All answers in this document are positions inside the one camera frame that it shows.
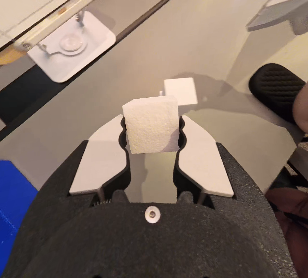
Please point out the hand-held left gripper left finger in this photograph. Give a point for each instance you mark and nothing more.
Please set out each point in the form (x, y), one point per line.
(101, 160)

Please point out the wooden document board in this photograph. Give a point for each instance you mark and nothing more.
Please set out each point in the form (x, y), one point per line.
(9, 58)

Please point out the person's right forearm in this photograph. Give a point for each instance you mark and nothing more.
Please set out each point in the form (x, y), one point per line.
(302, 112)

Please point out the person's dark red shorts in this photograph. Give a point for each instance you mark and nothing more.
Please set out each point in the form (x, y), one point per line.
(291, 234)

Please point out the black mesh wrist rest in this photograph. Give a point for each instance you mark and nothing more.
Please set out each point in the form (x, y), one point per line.
(274, 88)

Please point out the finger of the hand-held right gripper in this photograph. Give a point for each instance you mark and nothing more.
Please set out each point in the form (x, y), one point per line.
(276, 15)

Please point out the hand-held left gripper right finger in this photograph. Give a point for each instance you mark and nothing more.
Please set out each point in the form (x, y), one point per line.
(204, 162)

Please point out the blue plastic bin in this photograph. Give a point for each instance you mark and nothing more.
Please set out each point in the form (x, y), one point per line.
(14, 198)

